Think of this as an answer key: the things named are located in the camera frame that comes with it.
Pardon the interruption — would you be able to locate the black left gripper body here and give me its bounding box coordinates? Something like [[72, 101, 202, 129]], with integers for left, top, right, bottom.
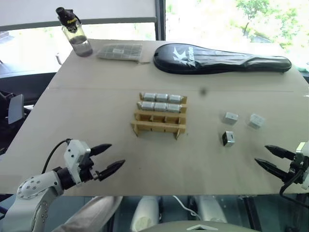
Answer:
[[79, 154, 101, 184]]

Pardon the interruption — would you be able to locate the dark window pillar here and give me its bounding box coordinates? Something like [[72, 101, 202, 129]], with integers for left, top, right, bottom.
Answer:
[[154, 0, 167, 41]]

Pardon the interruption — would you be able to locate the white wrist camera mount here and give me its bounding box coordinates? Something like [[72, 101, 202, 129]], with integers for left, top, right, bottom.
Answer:
[[63, 139, 92, 185], [295, 141, 309, 189]]

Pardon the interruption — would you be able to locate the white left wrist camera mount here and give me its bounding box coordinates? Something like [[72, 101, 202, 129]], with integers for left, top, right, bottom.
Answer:
[[63, 139, 92, 185]]

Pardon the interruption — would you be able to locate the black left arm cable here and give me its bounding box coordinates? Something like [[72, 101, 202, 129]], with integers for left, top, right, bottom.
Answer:
[[41, 138, 73, 174]]

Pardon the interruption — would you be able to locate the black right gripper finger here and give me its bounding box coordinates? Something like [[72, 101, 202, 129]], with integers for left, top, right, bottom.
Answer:
[[254, 158, 291, 182], [264, 145, 297, 160]]

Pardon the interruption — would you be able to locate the dark silver block front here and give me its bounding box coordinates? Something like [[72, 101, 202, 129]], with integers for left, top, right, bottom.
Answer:
[[222, 130, 236, 147]]

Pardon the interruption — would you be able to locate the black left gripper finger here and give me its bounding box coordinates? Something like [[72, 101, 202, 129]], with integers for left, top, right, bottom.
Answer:
[[97, 159, 126, 182], [90, 144, 113, 157]]

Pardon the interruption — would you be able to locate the black racket cover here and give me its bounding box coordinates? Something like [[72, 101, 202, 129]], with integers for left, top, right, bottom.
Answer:
[[153, 43, 293, 75]]

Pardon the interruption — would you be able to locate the white robot leg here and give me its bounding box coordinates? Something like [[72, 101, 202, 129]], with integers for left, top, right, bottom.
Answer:
[[130, 196, 160, 232], [197, 195, 228, 223]]

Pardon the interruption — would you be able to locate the black table frame leg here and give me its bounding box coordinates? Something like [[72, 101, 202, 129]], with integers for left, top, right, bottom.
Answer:
[[242, 195, 263, 232]]

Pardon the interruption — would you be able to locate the white roller blind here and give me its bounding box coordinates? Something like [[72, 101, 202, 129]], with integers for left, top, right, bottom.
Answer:
[[0, 0, 156, 32]]

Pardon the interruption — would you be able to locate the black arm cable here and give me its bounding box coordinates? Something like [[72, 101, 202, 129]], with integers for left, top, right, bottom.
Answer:
[[41, 138, 73, 174], [279, 169, 309, 206]]

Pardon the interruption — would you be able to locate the grey flat panel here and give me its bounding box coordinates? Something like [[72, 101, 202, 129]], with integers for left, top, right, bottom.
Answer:
[[8, 94, 25, 125]]

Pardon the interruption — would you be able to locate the clear water bottle black cap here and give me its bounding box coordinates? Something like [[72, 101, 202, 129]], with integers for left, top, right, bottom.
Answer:
[[56, 7, 93, 58]]

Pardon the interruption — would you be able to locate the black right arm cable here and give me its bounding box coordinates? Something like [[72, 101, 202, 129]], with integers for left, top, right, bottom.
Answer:
[[279, 169, 309, 206]]

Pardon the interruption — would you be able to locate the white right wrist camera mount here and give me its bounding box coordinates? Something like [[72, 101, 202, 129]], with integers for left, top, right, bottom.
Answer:
[[295, 141, 309, 189]]

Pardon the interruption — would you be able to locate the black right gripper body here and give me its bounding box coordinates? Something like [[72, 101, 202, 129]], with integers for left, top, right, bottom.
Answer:
[[287, 155, 306, 186]]

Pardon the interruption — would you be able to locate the white thin cable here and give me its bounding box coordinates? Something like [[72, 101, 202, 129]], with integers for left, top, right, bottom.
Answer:
[[172, 195, 201, 220]]

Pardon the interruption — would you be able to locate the wooden slotted rack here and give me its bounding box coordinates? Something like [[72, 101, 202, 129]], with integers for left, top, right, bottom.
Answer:
[[131, 92, 188, 140]]

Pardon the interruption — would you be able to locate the clear plastic compartment box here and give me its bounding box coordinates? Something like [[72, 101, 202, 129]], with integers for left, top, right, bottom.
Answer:
[[96, 43, 143, 62]]

